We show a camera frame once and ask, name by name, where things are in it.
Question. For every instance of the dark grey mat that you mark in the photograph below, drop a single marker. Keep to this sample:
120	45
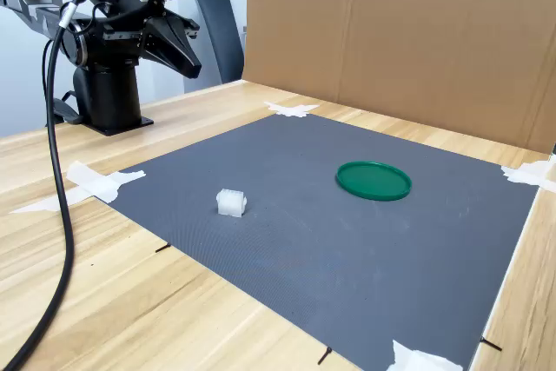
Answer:
304	258

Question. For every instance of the white tape piece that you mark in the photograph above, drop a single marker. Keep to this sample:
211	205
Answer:
412	360
291	108
93	182
532	175

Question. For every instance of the dark grey chair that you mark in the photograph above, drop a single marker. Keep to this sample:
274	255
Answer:
221	36

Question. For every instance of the small white plastic terminal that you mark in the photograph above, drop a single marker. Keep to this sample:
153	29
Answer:
231	203

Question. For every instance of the large brown cardboard partition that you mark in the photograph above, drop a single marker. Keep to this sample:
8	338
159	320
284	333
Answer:
434	41

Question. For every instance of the round green lid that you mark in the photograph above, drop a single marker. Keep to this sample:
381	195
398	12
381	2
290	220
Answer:
373	182

